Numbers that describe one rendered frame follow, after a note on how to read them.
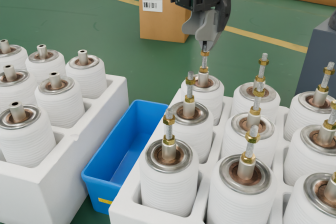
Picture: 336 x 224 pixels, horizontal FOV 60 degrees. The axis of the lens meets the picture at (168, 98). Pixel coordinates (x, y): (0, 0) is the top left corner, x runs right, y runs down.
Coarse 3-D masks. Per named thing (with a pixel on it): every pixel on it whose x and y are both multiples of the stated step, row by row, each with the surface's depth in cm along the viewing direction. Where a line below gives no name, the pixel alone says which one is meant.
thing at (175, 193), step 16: (144, 160) 45; (192, 160) 45; (144, 176) 44; (160, 176) 43; (176, 176) 43; (192, 176) 44; (144, 192) 47; (160, 192) 44; (176, 192) 44; (192, 192) 47; (160, 208) 46; (176, 208) 46
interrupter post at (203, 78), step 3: (198, 72) 63; (201, 72) 63; (207, 72) 63; (198, 75) 63; (201, 75) 62; (204, 75) 62; (207, 75) 63; (198, 78) 64; (201, 78) 63; (204, 78) 63; (207, 78) 63; (198, 81) 64; (201, 81) 63; (204, 81) 63; (207, 81) 64; (201, 84) 64; (204, 84) 64
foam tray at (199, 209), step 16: (176, 96) 73; (224, 96) 73; (224, 112) 68; (160, 128) 63; (288, 144) 58; (208, 160) 55; (272, 160) 56; (128, 176) 52; (208, 176) 52; (128, 192) 49; (208, 192) 49; (288, 192) 49; (112, 208) 46; (128, 208) 46; (144, 208) 46; (192, 208) 46; (272, 208) 46
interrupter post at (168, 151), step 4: (164, 144) 44; (172, 144) 44; (164, 148) 44; (168, 148) 44; (172, 148) 44; (164, 152) 45; (168, 152) 44; (172, 152) 44; (164, 156) 45; (168, 156) 45; (172, 156) 45
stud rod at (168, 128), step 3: (168, 108) 41; (165, 111) 41; (168, 111) 41; (171, 111) 41; (165, 114) 42; (168, 114) 41; (171, 114) 41; (168, 117) 41; (171, 117) 42; (165, 126) 43; (168, 126) 42; (171, 126) 42; (165, 129) 43; (168, 129) 43; (171, 129) 43; (165, 132) 44; (168, 132) 43; (171, 132) 43; (165, 135) 44; (168, 135) 43; (171, 135) 44; (168, 138) 44
